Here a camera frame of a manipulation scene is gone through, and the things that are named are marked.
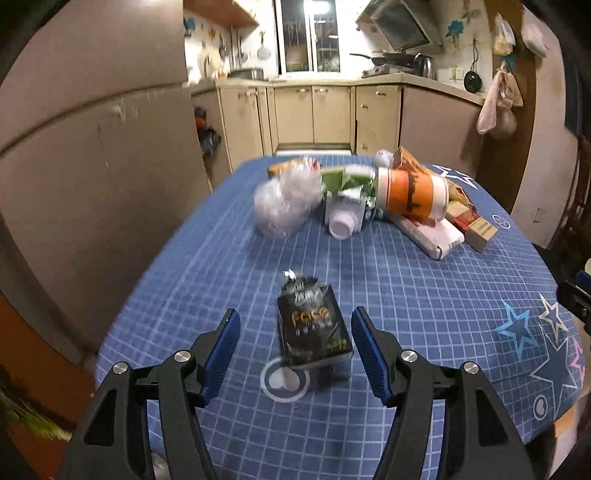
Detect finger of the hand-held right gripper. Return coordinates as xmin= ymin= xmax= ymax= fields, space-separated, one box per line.
xmin=556 ymin=271 xmax=591 ymax=324

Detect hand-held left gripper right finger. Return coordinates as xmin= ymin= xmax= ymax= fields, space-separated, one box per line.
xmin=352 ymin=306 xmax=539 ymax=480

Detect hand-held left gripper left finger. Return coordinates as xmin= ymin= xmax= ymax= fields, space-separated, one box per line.
xmin=55 ymin=308 xmax=242 ymax=480

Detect black foil packet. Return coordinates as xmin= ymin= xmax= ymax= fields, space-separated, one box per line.
xmin=276 ymin=269 xmax=354 ymax=368

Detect white long packet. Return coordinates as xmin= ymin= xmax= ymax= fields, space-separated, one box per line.
xmin=392 ymin=215 xmax=465 ymax=260

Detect red and tan box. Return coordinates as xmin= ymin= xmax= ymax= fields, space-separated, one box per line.
xmin=445 ymin=200 xmax=479 ymax=232

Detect clear plastic bag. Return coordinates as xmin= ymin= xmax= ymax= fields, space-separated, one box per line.
xmin=253 ymin=157 xmax=325 ymax=239

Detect green white carton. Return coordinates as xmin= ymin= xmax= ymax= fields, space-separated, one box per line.
xmin=320 ymin=165 xmax=378 ymax=200

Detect dark trash bags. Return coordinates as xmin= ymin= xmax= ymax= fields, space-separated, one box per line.
xmin=193 ymin=106 xmax=223 ymax=158

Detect blue grid tablecloth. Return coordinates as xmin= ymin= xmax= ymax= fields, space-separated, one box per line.
xmin=95 ymin=154 xmax=581 ymax=480

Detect small cardboard box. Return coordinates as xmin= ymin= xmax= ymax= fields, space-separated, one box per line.
xmin=464 ymin=220 xmax=499 ymax=254

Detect white plastic bottle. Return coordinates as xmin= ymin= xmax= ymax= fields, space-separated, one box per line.
xmin=323 ymin=191 xmax=373 ymax=241

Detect orange white paper cup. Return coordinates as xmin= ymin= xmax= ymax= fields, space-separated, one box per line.
xmin=376 ymin=167 xmax=450 ymax=223

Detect green leafy vegetable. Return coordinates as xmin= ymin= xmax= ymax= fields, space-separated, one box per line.
xmin=0 ymin=390 xmax=72 ymax=441

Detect brown packet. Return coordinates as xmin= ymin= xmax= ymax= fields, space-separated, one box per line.
xmin=266 ymin=159 xmax=297 ymax=179

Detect orange brown snack bag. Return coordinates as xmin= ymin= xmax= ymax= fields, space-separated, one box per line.
xmin=392 ymin=146 xmax=433 ymax=177

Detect pink hanging plastic bag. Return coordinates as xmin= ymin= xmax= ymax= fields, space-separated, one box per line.
xmin=476 ymin=69 xmax=502 ymax=136

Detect tan hanging plastic bag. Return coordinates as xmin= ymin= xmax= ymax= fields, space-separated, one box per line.
xmin=496 ymin=68 xmax=525 ymax=139

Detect grey floor scale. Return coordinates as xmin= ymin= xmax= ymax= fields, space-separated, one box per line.
xmin=274 ymin=143 xmax=354 ymax=156

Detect brown refrigerator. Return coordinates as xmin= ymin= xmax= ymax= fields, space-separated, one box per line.
xmin=0 ymin=0 xmax=214 ymax=374

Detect small black hanging pan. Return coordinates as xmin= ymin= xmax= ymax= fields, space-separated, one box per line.
xmin=462 ymin=39 xmax=484 ymax=94

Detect beige kitchen base cabinets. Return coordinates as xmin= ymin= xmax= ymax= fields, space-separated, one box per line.
xmin=191 ymin=78 xmax=485 ymax=186

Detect white hanging plastic bag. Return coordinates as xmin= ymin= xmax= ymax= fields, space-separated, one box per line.
xmin=521 ymin=8 xmax=549 ymax=59

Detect yellowish hanging plastic bag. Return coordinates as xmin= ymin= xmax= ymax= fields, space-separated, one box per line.
xmin=491 ymin=13 xmax=516 ymax=57

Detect steel kettle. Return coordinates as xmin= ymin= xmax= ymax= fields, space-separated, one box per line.
xmin=412 ymin=52 xmax=435 ymax=79

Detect steel pot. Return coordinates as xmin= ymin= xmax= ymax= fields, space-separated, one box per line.
xmin=228 ymin=67 xmax=267 ymax=82

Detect black frying pan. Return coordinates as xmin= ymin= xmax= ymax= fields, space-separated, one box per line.
xmin=349 ymin=50 xmax=415 ymax=68

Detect steel range hood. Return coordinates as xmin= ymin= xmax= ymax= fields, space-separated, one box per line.
xmin=355 ymin=0 xmax=445 ymax=52

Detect kitchen window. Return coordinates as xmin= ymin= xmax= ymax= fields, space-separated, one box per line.
xmin=274 ymin=0 xmax=343 ymax=75

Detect wooden wall cabinet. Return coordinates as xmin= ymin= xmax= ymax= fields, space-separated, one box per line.
xmin=184 ymin=0 xmax=260 ymax=28

